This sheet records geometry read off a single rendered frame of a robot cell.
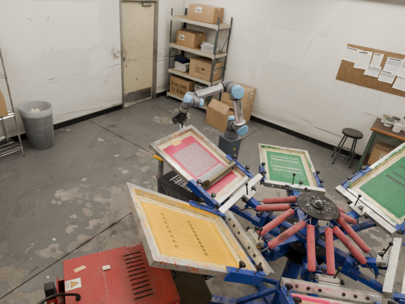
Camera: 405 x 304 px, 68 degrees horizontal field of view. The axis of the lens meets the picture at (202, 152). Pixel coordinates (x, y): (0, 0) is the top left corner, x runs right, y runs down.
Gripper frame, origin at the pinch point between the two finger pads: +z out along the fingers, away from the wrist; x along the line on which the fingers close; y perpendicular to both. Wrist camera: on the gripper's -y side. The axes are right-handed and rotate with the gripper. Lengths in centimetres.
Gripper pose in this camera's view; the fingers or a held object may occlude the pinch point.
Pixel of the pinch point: (175, 128)
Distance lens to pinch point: 275.3
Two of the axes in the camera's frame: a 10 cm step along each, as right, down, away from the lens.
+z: -3.4, 7.1, 6.2
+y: 5.9, -3.5, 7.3
